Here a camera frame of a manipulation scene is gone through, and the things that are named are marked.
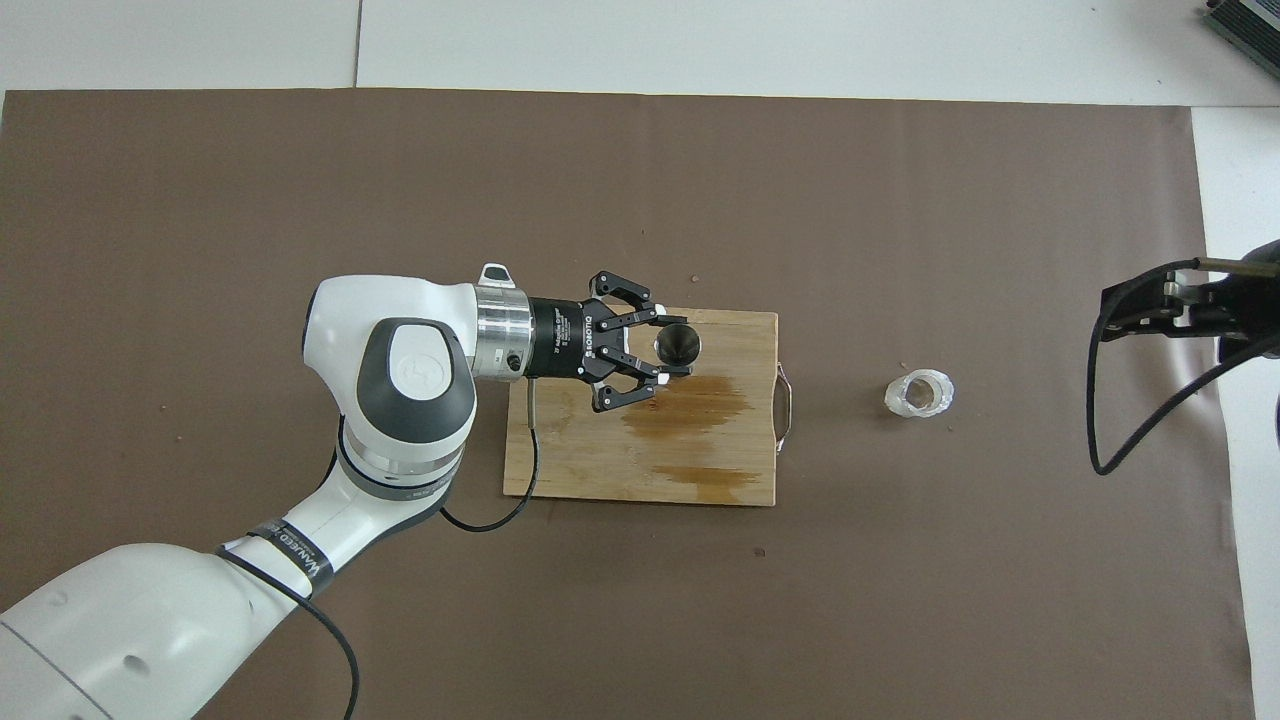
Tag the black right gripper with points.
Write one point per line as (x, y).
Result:
(1245, 300)

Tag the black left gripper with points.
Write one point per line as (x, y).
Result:
(565, 340)

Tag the steel double jigger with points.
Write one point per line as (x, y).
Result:
(678, 345)

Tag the small clear glass cup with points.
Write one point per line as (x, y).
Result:
(900, 395)

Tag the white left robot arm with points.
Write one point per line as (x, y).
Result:
(400, 400)

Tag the wooden cutting board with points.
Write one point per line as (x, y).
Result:
(600, 450)

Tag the black ribbed device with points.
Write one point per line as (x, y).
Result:
(1250, 25)

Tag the brown paper table mat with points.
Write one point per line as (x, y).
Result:
(900, 600)

